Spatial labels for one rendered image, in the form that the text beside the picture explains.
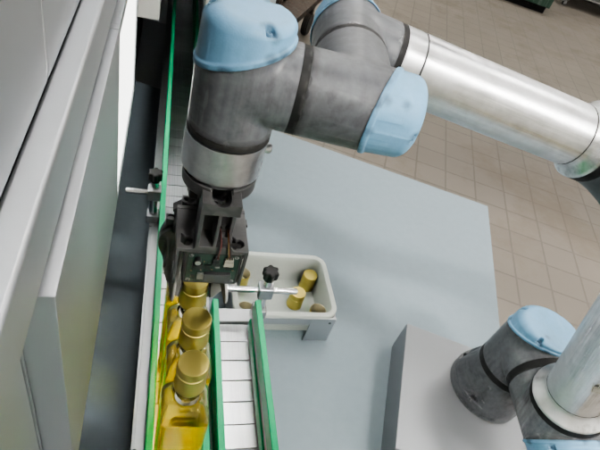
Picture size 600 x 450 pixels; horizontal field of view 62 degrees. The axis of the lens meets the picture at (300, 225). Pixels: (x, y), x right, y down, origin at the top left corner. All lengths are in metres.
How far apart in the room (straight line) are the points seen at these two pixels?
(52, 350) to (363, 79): 0.34
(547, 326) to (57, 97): 0.83
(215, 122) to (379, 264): 0.99
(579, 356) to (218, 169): 0.55
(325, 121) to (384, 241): 1.04
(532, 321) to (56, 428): 0.74
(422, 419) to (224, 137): 0.74
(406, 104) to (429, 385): 0.74
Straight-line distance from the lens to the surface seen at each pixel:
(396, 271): 1.36
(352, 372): 1.12
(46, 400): 0.55
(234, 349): 0.92
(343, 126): 0.41
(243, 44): 0.39
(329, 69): 0.41
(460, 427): 1.07
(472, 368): 1.07
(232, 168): 0.44
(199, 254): 0.50
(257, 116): 0.41
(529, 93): 0.61
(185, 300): 0.65
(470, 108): 0.58
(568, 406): 0.86
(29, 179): 0.40
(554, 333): 0.98
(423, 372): 1.08
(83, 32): 0.60
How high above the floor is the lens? 1.65
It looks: 41 degrees down
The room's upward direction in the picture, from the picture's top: 19 degrees clockwise
